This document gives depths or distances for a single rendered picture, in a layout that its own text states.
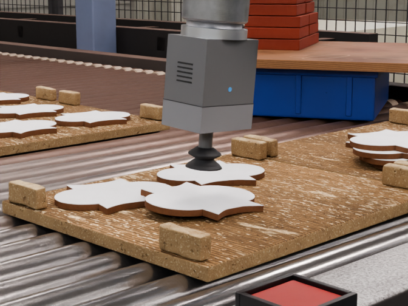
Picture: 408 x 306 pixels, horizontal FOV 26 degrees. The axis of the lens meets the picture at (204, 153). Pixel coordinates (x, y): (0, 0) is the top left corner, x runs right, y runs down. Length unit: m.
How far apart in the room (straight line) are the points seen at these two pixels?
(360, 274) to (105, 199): 0.32
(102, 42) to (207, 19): 2.06
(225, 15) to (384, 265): 0.31
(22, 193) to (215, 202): 0.23
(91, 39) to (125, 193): 1.96
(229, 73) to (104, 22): 2.05
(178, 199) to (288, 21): 0.99
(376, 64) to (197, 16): 0.78
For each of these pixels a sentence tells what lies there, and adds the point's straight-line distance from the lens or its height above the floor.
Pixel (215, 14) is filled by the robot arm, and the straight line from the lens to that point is 0.97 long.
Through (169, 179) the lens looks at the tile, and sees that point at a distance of 1.14.
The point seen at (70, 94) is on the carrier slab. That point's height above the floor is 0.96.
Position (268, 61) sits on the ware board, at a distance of 1.73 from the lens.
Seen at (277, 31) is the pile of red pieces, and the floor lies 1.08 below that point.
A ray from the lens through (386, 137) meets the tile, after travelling 1.32.
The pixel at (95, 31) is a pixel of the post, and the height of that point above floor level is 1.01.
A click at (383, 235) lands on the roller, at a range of 1.01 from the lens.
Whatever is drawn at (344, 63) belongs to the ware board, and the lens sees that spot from 1.71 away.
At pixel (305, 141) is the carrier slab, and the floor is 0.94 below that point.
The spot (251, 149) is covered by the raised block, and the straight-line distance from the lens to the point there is 1.30.
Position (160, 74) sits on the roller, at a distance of 2.57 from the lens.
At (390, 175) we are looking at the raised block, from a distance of 1.16.
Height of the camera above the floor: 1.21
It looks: 12 degrees down
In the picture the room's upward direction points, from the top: straight up
